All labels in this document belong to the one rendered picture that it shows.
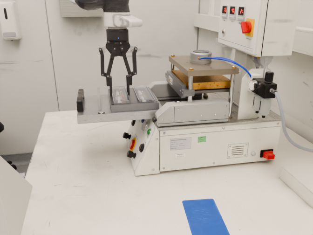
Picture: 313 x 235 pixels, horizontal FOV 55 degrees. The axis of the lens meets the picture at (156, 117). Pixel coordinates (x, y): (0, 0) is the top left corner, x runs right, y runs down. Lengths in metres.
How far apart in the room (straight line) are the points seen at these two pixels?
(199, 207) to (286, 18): 0.65
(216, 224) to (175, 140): 0.31
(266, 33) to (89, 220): 0.78
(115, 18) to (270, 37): 0.50
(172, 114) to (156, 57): 1.62
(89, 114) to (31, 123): 1.71
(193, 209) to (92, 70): 1.82
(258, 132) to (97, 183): 0.59
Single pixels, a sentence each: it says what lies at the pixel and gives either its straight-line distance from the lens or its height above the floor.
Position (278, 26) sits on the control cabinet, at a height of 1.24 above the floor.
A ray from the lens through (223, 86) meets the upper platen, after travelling 1.09.
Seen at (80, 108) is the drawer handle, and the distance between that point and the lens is 1.05.
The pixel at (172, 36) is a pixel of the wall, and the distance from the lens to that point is 2.60.
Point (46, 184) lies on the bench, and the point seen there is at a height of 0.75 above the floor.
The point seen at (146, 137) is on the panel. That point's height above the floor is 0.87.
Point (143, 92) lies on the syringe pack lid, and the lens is 1.12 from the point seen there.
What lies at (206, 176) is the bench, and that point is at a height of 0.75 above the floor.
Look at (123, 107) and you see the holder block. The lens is 1.03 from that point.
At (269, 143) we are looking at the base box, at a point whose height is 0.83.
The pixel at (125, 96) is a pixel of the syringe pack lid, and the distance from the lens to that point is 1.07.
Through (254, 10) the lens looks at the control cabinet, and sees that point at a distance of 1.07.
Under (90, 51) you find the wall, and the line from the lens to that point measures 2.51.
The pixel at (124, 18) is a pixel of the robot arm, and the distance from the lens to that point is 1.01.
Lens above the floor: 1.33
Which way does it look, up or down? 22 degrees down
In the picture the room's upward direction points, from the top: straight up
